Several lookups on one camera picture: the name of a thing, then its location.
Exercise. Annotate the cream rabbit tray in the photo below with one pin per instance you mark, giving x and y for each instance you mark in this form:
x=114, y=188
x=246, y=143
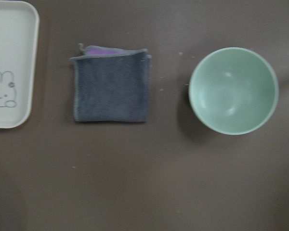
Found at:
x=19, y=30

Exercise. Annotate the grey folded cloth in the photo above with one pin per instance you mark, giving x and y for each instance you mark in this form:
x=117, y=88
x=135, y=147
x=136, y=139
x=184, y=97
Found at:
x=111, y=84

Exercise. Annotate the mint green bowl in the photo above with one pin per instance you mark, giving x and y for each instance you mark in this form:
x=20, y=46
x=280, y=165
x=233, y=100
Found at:
x=233, y=91

